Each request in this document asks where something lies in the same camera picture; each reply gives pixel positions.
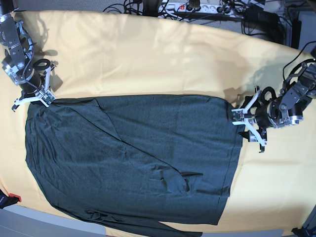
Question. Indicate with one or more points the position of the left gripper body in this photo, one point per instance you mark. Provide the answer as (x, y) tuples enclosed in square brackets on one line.
[(263, 116)]

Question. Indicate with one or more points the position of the black table leg post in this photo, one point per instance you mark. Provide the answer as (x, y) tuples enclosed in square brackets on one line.
[(295, 35)]

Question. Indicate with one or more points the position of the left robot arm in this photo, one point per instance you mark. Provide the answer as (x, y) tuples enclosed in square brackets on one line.
[(297, 92)]

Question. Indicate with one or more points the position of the black clamp lower right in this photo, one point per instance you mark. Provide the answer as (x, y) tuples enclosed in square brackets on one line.
[(304, 232)]

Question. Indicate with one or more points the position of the white power strip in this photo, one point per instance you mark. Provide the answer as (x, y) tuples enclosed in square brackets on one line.
[(203, 9)]

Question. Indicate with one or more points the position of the black power adapter box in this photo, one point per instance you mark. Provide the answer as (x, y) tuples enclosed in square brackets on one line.
[(267, 20)]

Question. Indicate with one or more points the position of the red and black clamp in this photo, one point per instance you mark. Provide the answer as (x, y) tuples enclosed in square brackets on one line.
[(8, 200)]

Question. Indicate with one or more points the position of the dark grey long-sleeve T-shirt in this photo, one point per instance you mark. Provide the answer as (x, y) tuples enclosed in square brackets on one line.
[(135, 163)]

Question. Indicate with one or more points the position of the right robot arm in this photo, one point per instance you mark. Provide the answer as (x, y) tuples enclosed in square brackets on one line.
[(19, 47)]

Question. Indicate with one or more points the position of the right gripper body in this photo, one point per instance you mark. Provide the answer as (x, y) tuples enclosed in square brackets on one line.
[(35, 81)]

